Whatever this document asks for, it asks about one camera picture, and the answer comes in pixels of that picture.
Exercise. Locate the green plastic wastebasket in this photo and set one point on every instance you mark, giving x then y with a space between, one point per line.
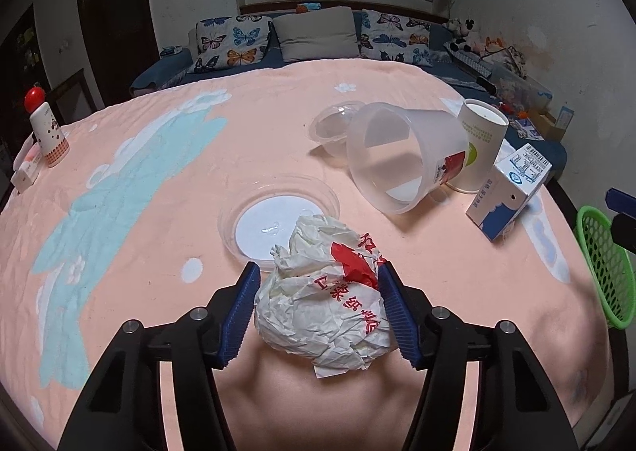
603 277

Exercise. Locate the gray cushion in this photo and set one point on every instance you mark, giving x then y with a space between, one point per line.
315 33

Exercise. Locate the translucent cup red label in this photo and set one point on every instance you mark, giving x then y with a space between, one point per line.
437 133

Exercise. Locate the dark wooden door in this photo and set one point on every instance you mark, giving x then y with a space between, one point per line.
114 23

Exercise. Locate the small white pink box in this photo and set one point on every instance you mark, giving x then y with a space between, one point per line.
31 157

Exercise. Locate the printed booklet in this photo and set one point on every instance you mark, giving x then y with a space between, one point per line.
529 132

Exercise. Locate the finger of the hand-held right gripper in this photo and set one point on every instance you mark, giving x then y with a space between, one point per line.
625 232
621 200

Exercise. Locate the clear plastic storage box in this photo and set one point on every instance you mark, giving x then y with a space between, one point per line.
514 85

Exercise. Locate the black white plush cow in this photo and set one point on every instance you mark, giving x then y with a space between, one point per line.
462 28

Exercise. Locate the blue sofa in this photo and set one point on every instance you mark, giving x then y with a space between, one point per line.
164 75

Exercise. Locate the butterfly print cushion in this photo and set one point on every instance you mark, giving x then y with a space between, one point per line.
395 36
231 43

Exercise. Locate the cardboard box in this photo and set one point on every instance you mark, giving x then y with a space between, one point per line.
546 125

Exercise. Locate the clear round lid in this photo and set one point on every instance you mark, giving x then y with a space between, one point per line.
263 227

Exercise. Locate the small clear plastic cup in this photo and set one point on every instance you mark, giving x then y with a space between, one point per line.
333 123

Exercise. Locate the blue white milk carton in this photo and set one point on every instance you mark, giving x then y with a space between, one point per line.
502 202

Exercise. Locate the orange plush toy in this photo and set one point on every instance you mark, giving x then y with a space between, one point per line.
492 46

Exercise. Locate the dark wooden chair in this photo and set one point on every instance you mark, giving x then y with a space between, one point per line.
69 93

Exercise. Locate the dark cabinet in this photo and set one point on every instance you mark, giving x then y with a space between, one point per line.
20 63

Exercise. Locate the white bottle red cap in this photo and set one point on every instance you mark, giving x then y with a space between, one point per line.
49 138

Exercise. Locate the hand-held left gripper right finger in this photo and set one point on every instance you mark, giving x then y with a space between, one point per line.
397 317

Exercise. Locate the pink printed blanket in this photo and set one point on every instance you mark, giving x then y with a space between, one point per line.
278 98

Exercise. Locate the white paper cup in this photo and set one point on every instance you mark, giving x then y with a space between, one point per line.
484 143

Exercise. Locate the blue white paper box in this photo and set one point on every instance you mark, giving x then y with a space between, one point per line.
564 119

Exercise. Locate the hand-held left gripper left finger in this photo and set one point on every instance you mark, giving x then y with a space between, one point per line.
241 317

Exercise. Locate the white paper bag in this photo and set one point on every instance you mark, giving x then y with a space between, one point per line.
318 321

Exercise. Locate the small blue orange toy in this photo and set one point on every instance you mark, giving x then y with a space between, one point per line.
308 7

